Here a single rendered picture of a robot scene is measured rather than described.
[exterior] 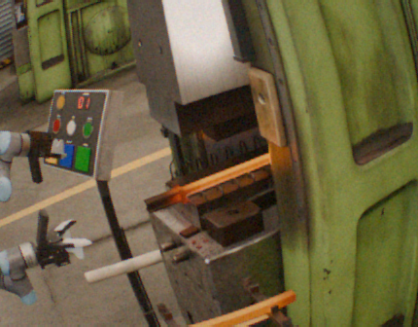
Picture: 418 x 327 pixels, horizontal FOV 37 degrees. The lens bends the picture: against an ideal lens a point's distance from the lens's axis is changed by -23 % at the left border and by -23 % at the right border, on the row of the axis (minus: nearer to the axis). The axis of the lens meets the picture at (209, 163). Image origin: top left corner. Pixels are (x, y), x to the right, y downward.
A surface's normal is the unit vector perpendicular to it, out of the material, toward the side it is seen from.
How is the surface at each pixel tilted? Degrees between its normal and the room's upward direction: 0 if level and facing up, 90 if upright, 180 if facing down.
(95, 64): 90
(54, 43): 90
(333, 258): 90
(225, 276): 90
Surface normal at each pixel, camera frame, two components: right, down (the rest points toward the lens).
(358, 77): 0.43, 0.28
